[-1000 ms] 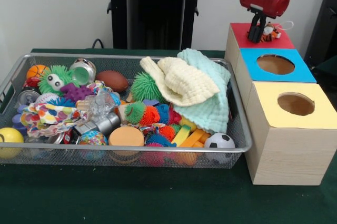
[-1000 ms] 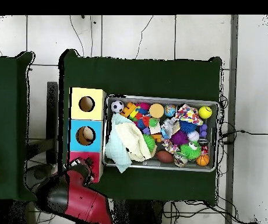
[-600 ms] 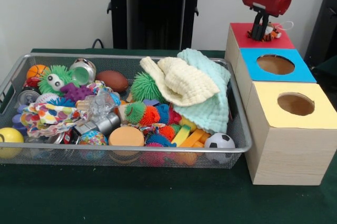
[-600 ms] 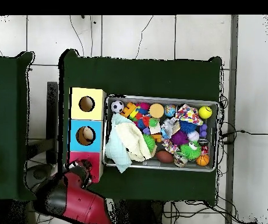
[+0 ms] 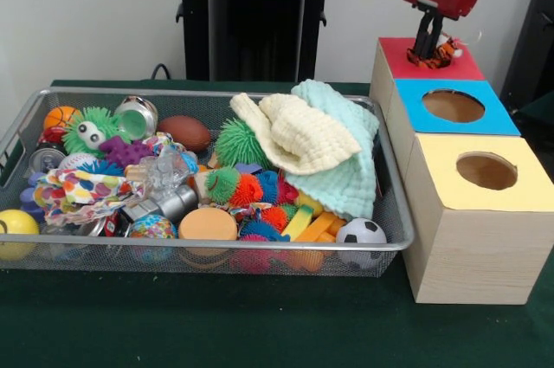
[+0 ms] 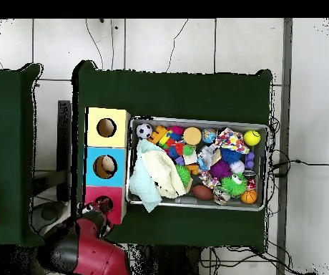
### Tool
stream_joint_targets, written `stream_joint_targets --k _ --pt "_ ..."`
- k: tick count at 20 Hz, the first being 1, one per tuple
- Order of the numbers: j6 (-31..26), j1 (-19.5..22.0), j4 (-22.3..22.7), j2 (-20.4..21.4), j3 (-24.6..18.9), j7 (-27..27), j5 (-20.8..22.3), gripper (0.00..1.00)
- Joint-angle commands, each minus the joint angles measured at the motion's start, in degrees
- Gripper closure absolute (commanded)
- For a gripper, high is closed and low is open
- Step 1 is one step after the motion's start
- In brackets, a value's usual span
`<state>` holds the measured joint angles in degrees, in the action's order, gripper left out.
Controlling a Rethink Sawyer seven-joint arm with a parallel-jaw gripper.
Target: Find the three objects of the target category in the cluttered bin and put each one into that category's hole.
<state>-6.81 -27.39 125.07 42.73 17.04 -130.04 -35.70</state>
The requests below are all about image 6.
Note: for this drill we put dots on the small plush tiger toy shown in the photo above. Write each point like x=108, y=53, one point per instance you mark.
x=105, y=202

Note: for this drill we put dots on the mint green cloth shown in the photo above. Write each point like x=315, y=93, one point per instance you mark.
x=143, y=187

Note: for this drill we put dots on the cream muslin cloth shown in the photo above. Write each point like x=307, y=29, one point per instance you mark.
x=163, y=172

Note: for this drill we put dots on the green puffer toy with eyes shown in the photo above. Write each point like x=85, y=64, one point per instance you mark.
x=183, y=174
x=233, y=186

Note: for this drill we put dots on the brown ball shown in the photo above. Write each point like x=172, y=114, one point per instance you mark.
x=202, y=192

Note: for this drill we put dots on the clear plastic bottle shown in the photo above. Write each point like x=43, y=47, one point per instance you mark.
x=207, y=157

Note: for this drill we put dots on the white polka dot cloth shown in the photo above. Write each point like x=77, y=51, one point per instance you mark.
x=231, y=140

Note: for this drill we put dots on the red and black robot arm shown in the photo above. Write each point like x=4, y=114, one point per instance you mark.
x=95, y=257

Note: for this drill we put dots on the wooden box with three holes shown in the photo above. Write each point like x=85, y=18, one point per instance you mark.
x=91, y=177

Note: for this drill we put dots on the shallow metal mesh bin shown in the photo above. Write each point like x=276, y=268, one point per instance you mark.
x=239, y=204

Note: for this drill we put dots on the grey plastic base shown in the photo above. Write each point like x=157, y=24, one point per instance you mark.
x=48, y=213

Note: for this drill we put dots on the black upright panel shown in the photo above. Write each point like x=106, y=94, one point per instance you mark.
x=64, y=143

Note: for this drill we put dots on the small soccer ball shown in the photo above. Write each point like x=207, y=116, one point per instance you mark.
x=144, y=131

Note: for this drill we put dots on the dark green table cloth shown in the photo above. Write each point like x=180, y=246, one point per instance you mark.
x=10, y=143
x=167, y=94

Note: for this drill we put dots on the orange foam disc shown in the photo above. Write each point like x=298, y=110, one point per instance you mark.
x=192, y=136

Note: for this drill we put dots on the small orange basketball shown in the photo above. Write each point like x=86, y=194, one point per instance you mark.
x=249, y=197

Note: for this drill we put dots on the yellow smiley ball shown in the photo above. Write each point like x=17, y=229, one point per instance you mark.
x=252, y=137

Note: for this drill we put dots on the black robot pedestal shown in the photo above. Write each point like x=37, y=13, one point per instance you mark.
x=167, y=263

